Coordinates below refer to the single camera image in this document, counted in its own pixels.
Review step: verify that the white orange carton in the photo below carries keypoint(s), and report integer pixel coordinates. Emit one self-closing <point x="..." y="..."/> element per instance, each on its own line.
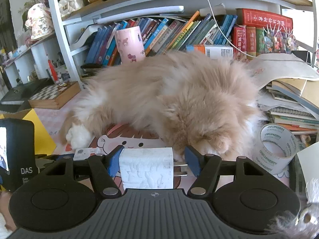
<point x="214" y="51"/>

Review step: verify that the white quilted pearl handbag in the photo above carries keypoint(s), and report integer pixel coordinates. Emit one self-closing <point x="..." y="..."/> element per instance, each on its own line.
<point x="71" y="3"/>

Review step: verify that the grey fluffy charm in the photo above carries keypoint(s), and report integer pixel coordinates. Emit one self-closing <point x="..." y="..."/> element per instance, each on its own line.
<point x="306" y="216"/>

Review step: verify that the pink cartoon cup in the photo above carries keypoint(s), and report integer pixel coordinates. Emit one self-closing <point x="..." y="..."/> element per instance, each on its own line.
<point x="129" y="44"/>

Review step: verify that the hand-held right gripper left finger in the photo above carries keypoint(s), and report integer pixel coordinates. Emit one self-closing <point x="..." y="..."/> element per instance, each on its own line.
<point x="114" y="161"/>

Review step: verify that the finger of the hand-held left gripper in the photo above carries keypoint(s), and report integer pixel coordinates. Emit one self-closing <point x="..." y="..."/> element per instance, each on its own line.
<point x="44" y="159"/>

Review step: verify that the white plug charger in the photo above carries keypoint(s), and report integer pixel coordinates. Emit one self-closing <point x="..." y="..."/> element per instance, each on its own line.
<point x="145" y="169"/>

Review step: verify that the clear printed tape roll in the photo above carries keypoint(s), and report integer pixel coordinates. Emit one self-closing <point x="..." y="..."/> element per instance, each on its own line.
<point x="271" y="164"/>

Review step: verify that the wooden chessboard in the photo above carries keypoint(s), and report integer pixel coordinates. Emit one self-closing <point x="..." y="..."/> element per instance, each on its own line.
<point x="52" y="92"/>

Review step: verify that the floral fabric doll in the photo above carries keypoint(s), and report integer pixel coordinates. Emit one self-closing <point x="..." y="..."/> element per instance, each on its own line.
<point x="39" y="22"/>

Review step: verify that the yellow cardboard box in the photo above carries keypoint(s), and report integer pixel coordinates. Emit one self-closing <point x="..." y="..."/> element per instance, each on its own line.
<point x="41" y="134"/>

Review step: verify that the row of colourful books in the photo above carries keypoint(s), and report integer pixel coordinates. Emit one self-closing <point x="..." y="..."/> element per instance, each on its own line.
<point x="164" y="34"/>

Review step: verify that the bunch of colourful charms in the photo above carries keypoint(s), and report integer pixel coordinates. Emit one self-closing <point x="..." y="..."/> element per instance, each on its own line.
<point x="280" y="41"/>

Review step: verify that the white side shelf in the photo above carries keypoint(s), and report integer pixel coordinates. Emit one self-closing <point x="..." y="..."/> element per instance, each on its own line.
<point x="42" y="52"/>

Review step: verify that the white printed sheet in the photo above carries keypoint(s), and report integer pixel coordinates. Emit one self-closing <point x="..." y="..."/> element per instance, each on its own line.
<point x="281" y="67"/>

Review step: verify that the black electronic keyboard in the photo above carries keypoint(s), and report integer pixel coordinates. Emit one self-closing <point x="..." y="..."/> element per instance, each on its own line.
<point x="25" y="92"/>

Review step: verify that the thick red book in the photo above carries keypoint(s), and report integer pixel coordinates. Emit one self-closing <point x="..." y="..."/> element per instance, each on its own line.
<point x="264" y="18"/>

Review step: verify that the stack of notebooks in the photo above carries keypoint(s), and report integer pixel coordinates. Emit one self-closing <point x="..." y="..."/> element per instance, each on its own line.
<point x="286" y="114"/>

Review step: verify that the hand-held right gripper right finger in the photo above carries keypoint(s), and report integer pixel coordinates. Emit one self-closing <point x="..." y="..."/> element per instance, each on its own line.
<point x="194" y="160"/>

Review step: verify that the fluffy cream ginger cat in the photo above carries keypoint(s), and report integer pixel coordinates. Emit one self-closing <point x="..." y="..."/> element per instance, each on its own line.
<point x="174" y="99"/>

